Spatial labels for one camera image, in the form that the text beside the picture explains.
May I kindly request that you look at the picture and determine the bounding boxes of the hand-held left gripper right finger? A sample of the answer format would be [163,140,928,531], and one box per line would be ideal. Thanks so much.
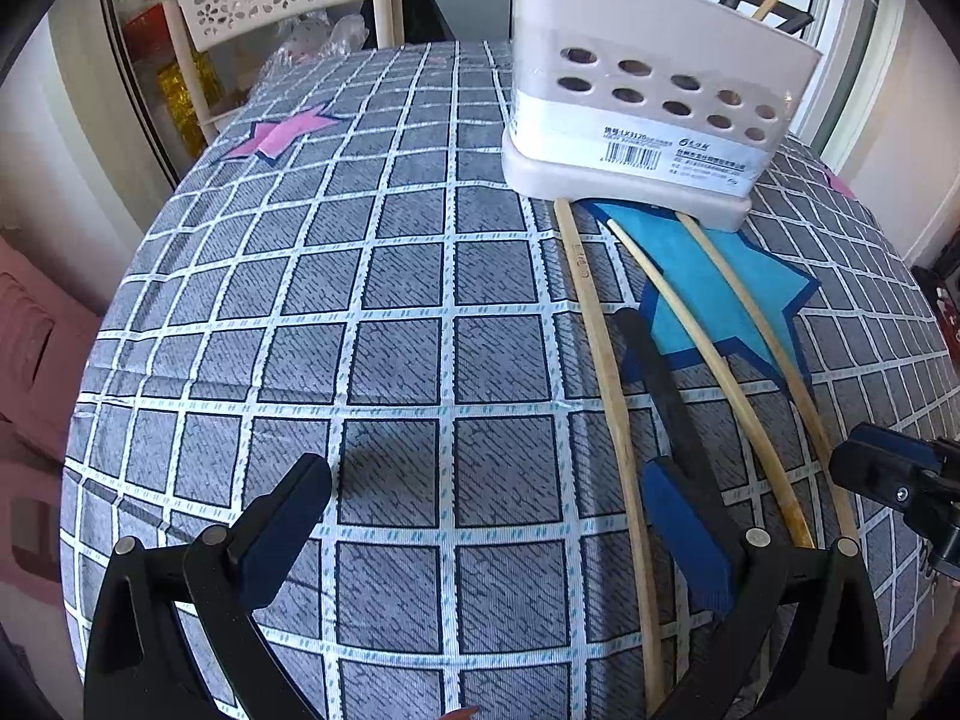
[643,457,897,720]

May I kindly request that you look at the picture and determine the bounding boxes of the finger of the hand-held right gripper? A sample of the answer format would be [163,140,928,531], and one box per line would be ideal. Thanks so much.
[829,424,947,505]

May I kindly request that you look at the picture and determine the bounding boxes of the clear plastic bag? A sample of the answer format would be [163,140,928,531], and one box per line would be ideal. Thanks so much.
[276,13,370,67]

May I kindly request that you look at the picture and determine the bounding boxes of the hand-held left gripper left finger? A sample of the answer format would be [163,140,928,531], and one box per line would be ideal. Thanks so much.
[86,454,332,720]

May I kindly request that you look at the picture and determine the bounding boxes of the grey checked tablecloth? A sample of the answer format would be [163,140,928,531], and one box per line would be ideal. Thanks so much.
[60,37,960,720]

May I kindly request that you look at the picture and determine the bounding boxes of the pink plastic stool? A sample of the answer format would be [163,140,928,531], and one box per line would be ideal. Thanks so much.
[0,495,68,587]
[0,236,106,466]

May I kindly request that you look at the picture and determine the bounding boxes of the cream plastic utensil holder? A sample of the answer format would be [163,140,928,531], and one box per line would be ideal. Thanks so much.
[500,0,824,233]

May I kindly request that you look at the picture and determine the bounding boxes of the black utensil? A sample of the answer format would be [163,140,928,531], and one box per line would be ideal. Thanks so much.
[761,6,816,37]

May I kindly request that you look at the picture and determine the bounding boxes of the gold foil packet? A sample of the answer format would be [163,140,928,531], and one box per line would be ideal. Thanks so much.
[156,60,220,158]

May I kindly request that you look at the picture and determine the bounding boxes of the blue star sticker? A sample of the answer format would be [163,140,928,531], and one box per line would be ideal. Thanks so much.
[581,199,822,395]

